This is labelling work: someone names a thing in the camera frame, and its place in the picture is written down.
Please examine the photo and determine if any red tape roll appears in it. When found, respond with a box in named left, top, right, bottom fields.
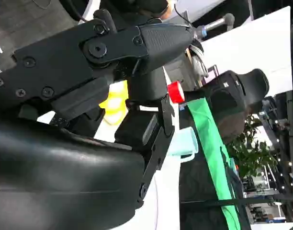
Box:
left=167, top=80, right=185, bottom=104

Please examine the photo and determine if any dark equipment rack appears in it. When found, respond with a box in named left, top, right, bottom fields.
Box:
left=263, top=91, right=293, bottom=222

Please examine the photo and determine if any green potted plant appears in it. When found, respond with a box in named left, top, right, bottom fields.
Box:
left=226, top=115, right=278, bottom=179

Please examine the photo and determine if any white board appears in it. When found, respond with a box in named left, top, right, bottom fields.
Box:
left=201, top=6, right=293, bottom=97

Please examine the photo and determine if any green cloth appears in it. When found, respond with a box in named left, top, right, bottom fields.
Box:
left=186, top=98, right=242, bottom=230

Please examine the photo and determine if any black fabric panel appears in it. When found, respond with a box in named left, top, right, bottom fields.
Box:
left=179, top=103, right=251, bottom=230

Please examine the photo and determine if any pale green mug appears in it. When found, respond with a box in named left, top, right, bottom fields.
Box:
left=169, top=126, right=200, bottom=164

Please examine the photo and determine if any black office chair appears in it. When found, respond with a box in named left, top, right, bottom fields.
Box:
left=184, top=69, right=270, bottom=144

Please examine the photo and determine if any orange and white bread roll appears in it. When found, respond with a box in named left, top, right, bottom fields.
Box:
left=98, top=80, right=129, bottom=126

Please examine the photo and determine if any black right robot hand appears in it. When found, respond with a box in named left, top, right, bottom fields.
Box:
left=0, top=9, right=200, bottom=230

